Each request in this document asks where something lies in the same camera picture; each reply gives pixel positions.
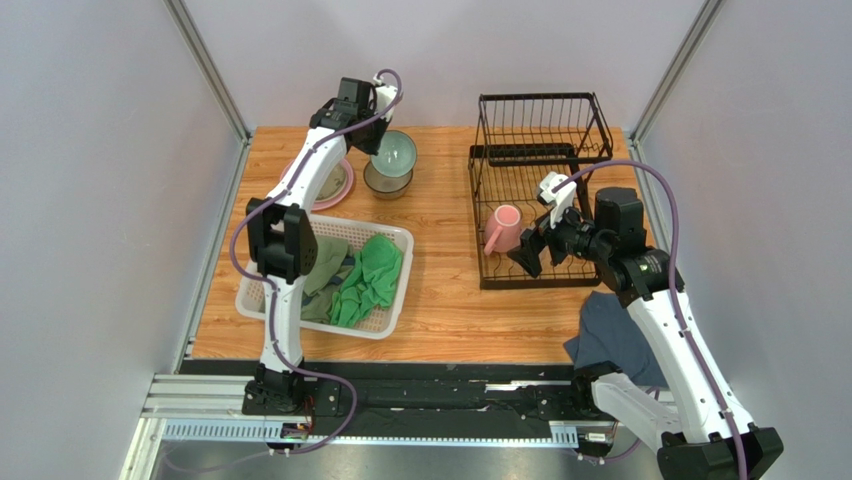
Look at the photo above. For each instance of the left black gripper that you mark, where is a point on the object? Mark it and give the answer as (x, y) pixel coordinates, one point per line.
(373, 147)

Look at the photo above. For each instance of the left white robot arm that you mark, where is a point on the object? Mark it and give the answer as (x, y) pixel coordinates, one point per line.
(282, 243)

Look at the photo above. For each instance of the dark blue cloth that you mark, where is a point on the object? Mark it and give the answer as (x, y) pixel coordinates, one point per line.
(607, 333)

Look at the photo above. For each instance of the light green bowl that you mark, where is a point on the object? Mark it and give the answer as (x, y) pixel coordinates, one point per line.
(397, 155)

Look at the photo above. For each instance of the olive green cloth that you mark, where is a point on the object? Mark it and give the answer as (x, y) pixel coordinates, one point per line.
(334, 263)

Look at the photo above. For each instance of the bright green cloth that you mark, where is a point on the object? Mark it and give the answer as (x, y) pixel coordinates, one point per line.
(371, 283)

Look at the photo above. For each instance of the black wire dish rack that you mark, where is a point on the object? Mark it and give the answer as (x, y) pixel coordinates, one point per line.
(520, 139)

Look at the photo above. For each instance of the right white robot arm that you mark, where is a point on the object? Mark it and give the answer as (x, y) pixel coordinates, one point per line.
(708, 435)

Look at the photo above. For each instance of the pink mug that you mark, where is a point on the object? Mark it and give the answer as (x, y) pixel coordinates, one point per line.
(502, 230)

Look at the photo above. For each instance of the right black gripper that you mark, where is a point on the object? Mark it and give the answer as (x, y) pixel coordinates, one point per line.
(540, 239)

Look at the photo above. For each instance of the cream patterned plate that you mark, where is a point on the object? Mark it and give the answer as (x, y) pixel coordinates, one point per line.
(335, 185)

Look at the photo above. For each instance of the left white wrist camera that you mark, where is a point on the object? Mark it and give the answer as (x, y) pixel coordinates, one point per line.
(386, 98)

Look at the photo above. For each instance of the brown speckled bowl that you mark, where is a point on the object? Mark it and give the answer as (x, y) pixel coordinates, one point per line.
(385, 187)

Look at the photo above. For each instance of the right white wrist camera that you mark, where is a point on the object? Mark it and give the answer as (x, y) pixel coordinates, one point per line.
(556, 192)

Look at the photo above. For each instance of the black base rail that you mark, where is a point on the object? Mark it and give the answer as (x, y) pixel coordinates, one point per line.
(439, 401)

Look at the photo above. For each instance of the white plastic basket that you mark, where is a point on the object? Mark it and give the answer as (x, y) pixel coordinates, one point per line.
(250, 298)

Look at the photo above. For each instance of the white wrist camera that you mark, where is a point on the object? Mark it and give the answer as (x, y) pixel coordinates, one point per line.
(386, 98)
(556, 192)

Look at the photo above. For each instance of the pink plate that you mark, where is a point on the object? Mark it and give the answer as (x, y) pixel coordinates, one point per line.
(341, 197)

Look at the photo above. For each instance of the aluminium frame rail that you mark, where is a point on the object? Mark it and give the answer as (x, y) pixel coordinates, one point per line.
(188, 408)

